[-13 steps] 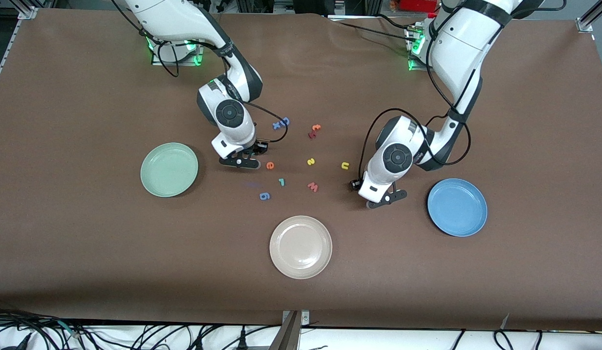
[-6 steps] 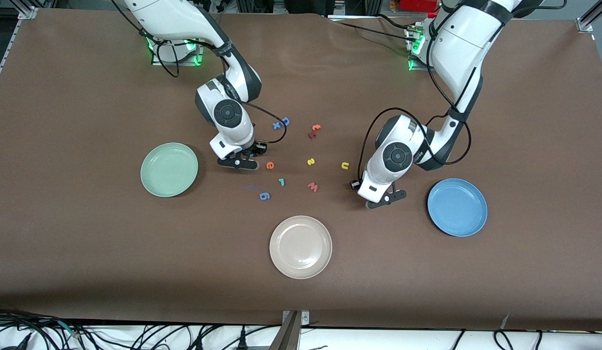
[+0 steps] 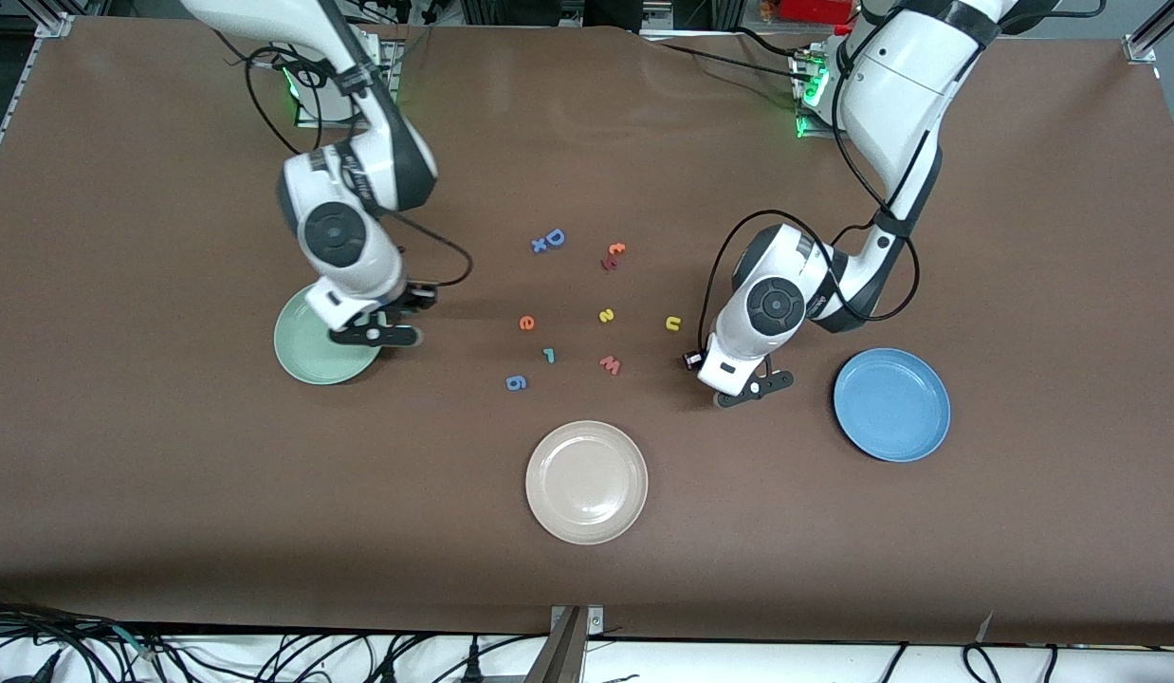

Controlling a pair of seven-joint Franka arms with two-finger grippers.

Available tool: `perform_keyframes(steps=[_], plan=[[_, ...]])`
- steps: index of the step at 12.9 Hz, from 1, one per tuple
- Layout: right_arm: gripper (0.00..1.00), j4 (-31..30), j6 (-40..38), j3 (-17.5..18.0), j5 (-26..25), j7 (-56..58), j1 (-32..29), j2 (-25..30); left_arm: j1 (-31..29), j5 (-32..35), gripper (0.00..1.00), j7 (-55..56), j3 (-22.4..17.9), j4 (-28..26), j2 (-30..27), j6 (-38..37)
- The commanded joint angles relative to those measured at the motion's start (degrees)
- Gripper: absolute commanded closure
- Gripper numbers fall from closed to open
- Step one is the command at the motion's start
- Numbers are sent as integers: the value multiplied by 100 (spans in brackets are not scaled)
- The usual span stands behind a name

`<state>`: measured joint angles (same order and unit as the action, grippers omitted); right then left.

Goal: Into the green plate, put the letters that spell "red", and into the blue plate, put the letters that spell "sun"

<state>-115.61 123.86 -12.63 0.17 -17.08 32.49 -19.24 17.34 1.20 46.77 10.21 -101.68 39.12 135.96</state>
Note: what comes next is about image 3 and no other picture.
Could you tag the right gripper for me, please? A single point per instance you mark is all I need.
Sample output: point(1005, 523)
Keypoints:
point(414, 296)

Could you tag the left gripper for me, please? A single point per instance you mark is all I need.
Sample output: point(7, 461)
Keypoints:
point(692, 360)

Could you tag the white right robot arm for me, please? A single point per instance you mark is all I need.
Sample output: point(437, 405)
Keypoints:
point(388, 161)

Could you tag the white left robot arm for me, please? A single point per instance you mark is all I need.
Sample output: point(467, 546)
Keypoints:
point(890, 85)

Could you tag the mint green round plate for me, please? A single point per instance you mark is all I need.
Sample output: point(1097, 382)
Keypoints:
point(307, 356)

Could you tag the coral foam letter w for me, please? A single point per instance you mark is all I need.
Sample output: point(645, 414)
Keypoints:
point(611, 365)

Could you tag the blue round plate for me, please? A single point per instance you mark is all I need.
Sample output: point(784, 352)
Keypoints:
point(890, 406)

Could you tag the beige round plate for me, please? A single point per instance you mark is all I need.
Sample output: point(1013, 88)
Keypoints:
point(587, 484)

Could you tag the blue foam letter D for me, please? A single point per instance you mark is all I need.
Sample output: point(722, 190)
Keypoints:
point(555, 237)

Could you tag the brown table cover mat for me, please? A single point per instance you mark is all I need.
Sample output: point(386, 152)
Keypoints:
point(170, 474)

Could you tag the red box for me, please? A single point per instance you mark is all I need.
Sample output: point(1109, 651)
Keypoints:
point(815, 9)

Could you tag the black power plug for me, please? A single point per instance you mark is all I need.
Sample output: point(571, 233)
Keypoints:
point(473, 657)

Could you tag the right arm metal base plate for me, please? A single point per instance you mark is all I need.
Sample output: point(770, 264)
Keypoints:
point(307, 109)

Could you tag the metal clamp post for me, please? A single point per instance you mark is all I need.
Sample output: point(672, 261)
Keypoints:
point(563, 655)

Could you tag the aluminium side rail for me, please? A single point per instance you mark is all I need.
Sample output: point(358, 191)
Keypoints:
point(14, 90)

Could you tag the aluminium frame corner bracket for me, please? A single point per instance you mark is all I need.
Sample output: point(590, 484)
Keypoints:
point(54, 24)
point(1142, 43)

